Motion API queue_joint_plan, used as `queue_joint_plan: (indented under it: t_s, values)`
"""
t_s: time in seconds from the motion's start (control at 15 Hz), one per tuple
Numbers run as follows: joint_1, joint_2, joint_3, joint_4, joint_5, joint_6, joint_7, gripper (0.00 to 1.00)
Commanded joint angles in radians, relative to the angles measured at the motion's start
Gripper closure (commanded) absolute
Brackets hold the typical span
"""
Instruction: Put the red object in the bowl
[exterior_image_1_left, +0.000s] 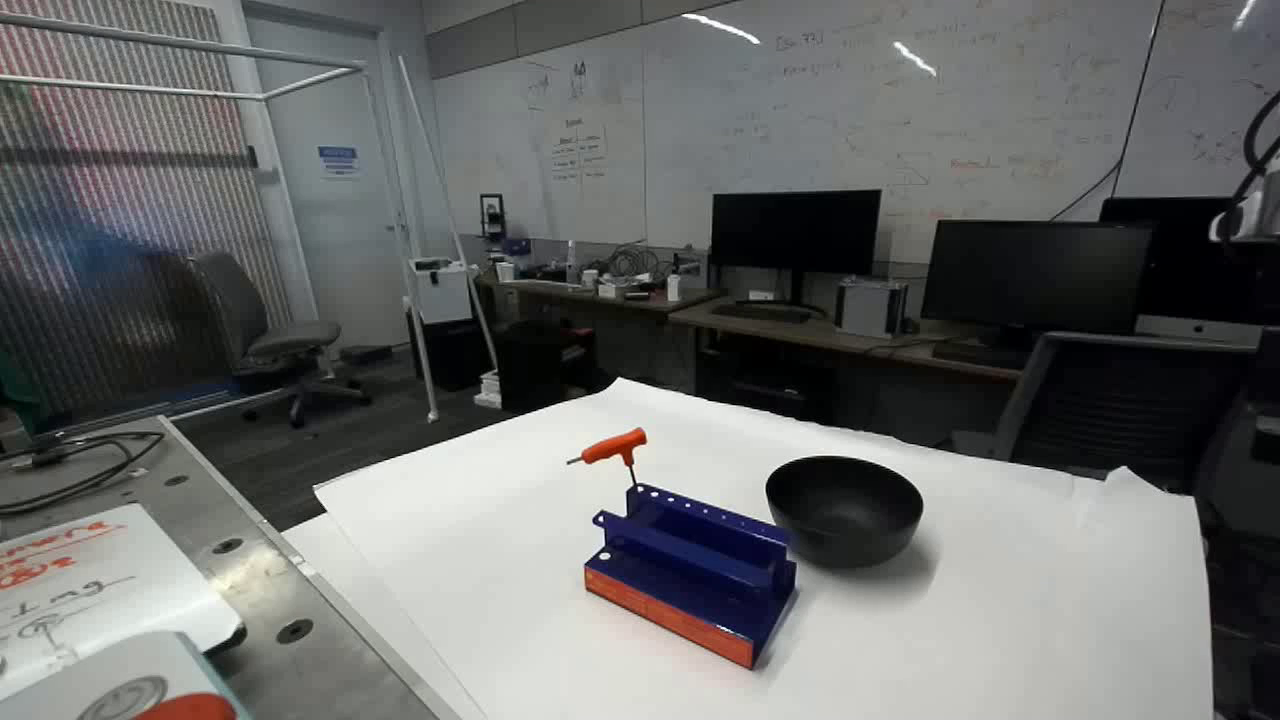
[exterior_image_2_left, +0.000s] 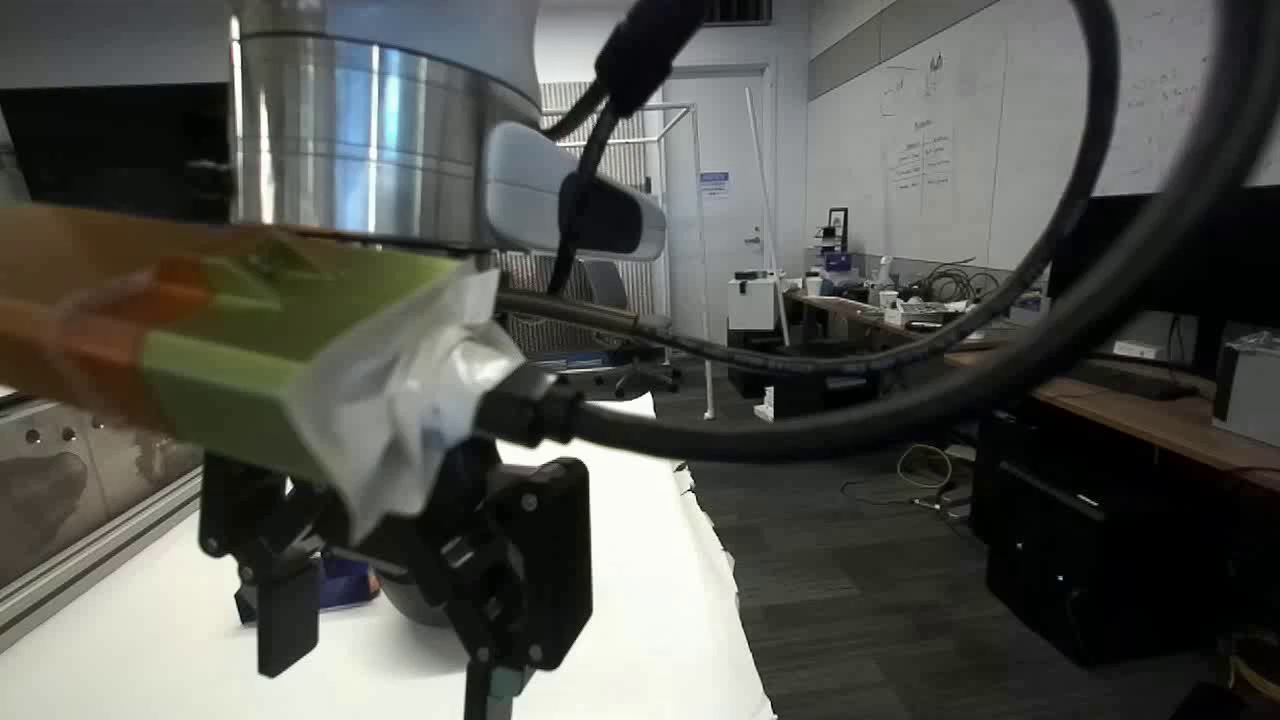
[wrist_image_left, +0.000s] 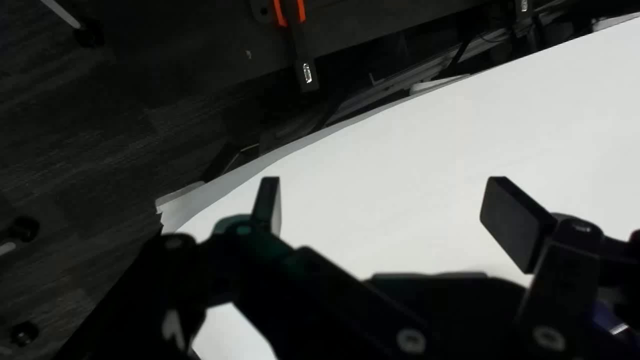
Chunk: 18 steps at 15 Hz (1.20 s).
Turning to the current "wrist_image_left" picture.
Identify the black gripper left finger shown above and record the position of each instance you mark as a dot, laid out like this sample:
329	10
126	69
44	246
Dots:
266	202

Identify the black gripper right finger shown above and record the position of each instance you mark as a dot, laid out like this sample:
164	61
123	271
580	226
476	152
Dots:
515	223

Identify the black orange bar clamp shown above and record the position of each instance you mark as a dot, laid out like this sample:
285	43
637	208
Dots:
298	46

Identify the black round caster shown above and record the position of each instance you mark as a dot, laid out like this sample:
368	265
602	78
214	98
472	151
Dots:
23	230
24	333

